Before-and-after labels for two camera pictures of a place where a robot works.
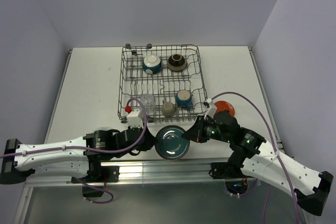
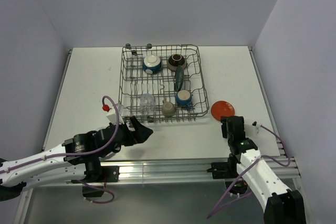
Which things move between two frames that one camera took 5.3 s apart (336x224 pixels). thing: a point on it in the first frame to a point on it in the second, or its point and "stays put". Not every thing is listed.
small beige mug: [168, 108] stays put
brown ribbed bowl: [176, 63] stays put
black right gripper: [195, 132] to [223, 127]
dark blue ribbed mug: [184, 99] stays put
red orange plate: [221, 105] stays put
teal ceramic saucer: [169, 144] to [179, 78]
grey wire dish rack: [165, 82] stays put
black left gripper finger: [148, 140] to [142, 133]
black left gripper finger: [139, 148] to [132, 144]
